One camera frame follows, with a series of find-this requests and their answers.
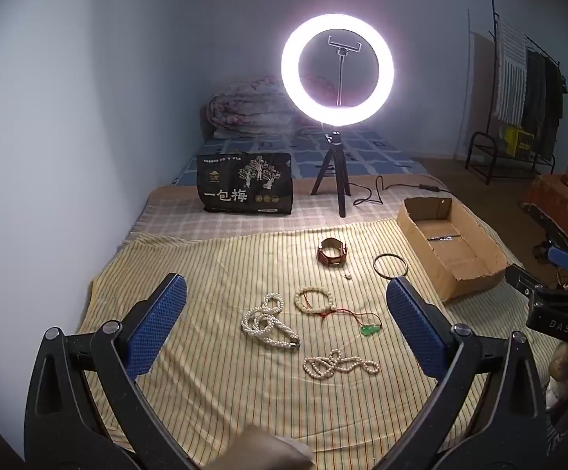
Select cream bead bracelet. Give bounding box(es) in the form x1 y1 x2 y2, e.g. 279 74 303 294
294 286 336 315

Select blue checked bed sheet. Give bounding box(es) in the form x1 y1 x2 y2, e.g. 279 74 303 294
173 130 429 187

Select dark hanging garments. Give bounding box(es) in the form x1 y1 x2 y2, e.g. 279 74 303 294
521 49 566 148

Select thin cream pearl necklace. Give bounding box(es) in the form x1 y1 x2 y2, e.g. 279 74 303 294
303 349 380 380

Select green pendant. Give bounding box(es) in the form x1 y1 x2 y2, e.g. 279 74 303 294
330 306 382 338

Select black power cable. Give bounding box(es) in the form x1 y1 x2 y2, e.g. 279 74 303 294
350 176 456 206

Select striped hanging garment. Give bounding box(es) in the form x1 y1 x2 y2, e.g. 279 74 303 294
496 17 528 123

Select yellow striped cloth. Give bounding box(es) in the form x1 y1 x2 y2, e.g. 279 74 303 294
76 218 559 466

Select folded floral quilt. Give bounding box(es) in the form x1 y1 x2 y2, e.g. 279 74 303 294
207 76 334 139

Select phone clamp on pole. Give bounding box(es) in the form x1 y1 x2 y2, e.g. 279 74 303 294
328 34 363 108

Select thin metal bangle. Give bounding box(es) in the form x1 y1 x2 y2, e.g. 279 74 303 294
373 253 408 280

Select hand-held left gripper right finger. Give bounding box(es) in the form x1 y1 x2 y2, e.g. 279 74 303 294
386 275 559 470

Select beige checked blanket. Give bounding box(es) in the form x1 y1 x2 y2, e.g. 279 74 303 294
142 174 461 250

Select cardboard box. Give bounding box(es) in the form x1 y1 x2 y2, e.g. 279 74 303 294
396 197 508 303

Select red strap watch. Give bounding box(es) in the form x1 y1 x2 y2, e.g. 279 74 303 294
317 237 350 268

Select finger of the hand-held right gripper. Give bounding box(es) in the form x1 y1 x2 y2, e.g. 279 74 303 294
533 237 568 275
505 264 559 304

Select white ring light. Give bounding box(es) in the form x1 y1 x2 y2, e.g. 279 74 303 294
280 14 405 125

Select tan cloth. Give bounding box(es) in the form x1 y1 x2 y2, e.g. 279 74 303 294
206 425 314 470

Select black printed bag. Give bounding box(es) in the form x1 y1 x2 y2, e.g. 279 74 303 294
197 153 293 215

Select black tripod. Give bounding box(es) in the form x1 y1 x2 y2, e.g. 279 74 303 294
312 130 352 219

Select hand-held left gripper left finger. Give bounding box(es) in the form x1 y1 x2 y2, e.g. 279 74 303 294
23 273 201 470

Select yellow box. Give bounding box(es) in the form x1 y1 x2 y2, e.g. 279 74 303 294
501 126 534 155

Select thick white pearl necklace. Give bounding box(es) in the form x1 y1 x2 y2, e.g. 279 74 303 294
241 292 301 352

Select black clothes rack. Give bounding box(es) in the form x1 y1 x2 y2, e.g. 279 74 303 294
489 0 566 133

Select orange cloth covered furniture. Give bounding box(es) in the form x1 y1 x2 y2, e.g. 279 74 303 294
521 161 568 243

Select black low metal rack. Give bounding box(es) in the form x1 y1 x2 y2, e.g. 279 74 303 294
465 130 556 186

